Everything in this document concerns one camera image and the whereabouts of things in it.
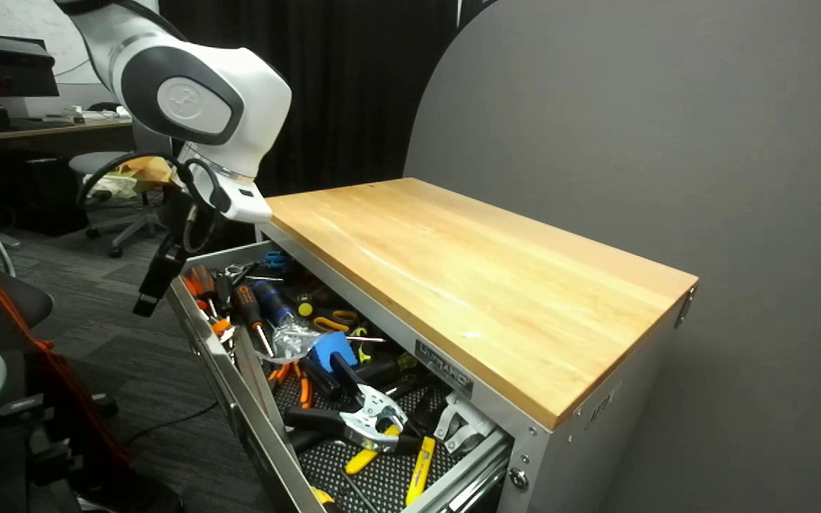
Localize black computer tower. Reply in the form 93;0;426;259
17;156;88;237

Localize grey office chair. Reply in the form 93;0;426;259
68;102;175;259

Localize orange handle pliers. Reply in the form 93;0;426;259
267;360;314;411

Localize black curtain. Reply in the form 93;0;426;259
158;0;500;198

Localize steel tool cabinet wooden top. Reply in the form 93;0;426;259
165;177;701;513

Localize black cable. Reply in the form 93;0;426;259
120;400;221;447

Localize black monitor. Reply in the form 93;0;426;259
0;31;61;132

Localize blue handle screwdriver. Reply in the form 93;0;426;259
252;279;299;329

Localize steel tool drawer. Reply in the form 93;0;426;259
165;239;515;513

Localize clear plastic bag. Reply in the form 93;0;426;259
271;323;327;362

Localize whiteboard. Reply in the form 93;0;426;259
0;0;162;88

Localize green yellow handle screwdriver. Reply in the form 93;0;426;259
353;352;420;374

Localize blue plastic block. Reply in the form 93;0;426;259
309;331;359;373

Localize orange handle scissors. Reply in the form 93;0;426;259
313;309;362;335

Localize orange cable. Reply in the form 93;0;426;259
0;245;135;467

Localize yellow utility knife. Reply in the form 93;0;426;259
405;436;437;507

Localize silver caster bracket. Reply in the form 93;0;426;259
433;391;497;457

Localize large black silver spring clamp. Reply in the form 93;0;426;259
284;352;427;457

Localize yellow bag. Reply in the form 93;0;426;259
88;155;177;202

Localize grey partition panel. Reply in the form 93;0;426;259
403;0;821;513

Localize wooden desk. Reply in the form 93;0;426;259
0;116;134;236

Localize yellow black handle tool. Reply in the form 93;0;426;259
310;486;345;513

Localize heap of orange handle screwdrivers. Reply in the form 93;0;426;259
180;264;234;337

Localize orange black handle screwdriver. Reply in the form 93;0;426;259
234;284;275;358

